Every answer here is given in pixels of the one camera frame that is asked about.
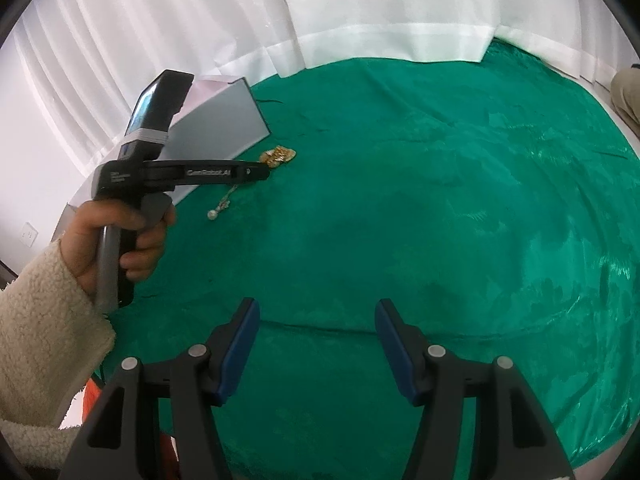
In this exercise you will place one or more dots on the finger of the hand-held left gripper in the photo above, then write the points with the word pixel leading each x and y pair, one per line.
pixel 210 172

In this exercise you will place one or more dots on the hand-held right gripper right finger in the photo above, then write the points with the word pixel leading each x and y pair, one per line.
pixel 395 352

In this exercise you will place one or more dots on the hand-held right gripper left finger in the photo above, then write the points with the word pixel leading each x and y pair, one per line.
pixel 240 352

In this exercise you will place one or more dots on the long white cardboard box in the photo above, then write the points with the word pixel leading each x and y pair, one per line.
pixel 225 120

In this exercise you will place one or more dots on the gold brooch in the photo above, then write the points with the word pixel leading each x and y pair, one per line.
pixel 277 155

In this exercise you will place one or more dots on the person's left forearm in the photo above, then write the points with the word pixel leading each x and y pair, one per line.
pixel 40 335

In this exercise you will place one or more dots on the person's left hand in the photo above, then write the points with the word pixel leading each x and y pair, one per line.
pixel 87 240

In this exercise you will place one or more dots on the green tablecloth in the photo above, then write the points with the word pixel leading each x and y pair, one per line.
pixel 400 210

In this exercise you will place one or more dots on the white curtain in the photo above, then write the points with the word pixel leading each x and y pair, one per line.
pixel 350 10

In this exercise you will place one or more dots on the beige clothes pile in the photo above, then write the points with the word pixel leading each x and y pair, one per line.
pixel 627 95

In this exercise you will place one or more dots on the white wall socket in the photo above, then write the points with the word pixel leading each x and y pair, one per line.
pixel 28 235

